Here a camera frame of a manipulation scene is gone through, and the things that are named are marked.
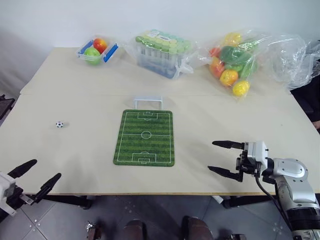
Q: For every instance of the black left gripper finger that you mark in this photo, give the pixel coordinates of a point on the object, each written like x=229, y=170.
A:
x=50, y=183
x=23, y=167

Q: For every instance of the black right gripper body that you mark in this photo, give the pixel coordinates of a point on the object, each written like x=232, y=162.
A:
x=246, y=167

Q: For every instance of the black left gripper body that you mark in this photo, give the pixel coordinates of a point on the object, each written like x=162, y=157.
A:
x=17, y=197

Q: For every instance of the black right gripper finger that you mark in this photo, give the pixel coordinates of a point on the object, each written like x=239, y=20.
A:
x=228, y=144
x=226, y=173

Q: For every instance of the tiny soccer ball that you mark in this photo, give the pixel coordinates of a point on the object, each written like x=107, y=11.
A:
x=59, y=124

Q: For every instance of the green football pitch mat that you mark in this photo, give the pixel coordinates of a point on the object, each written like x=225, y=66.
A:
x=144, y=138

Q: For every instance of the yellow toy lemon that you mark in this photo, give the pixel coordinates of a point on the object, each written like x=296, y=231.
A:
x=241, y=88

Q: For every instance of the small metallic floor fitting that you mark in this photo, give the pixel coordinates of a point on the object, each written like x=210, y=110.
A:
x=238, y=237
x=92, y=230

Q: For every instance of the dark brown rounded shape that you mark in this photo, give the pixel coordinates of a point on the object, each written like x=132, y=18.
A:
x=197, y=228
x=135, y=230

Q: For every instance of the orange yellow toy fruit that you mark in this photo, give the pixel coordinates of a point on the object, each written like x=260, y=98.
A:
x=228, y=77

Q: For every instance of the light green toy vegetable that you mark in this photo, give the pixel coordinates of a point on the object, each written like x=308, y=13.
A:
x=247, y=68

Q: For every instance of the green toy bell pepper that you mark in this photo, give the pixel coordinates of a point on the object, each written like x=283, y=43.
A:
x=231, y=54

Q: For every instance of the clear bag around tube rack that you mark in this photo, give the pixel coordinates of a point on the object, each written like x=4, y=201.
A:
x=181, y=67

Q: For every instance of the white miniature goal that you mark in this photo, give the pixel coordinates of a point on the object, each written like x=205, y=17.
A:
x=148, y=100

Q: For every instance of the red toy tomato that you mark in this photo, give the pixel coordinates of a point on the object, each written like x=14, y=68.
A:
x=214, y=51

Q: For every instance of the clear bag of toy produce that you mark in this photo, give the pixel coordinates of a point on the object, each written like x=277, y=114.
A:
x=252, y=50

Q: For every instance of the empty crumpled clear bag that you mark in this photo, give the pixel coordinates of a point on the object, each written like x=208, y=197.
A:
x=290, y=60

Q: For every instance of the yellow toy bell pepper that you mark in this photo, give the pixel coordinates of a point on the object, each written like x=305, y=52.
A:
x=233, y=38

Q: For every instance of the rack of green-capped tubes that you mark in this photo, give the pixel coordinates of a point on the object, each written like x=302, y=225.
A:
x=161, y=51

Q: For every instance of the green toy apple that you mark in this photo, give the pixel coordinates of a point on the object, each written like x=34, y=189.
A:
x=92, y=56

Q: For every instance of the clear container with blue clips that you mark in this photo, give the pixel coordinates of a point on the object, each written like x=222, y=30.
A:
x=106, y=55

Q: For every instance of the red toy apple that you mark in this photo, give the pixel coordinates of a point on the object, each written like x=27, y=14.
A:
x=100, y=45

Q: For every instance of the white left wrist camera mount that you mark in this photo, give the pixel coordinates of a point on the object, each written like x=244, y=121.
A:
x=5, y=190

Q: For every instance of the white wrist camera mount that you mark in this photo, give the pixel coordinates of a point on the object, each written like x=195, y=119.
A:
x=257, y=151
x=5, y=190

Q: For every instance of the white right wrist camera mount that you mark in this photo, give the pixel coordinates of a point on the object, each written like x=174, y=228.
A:
x=257, y=151

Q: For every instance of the black stand frame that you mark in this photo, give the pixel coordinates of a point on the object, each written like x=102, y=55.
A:
x=5, y=105

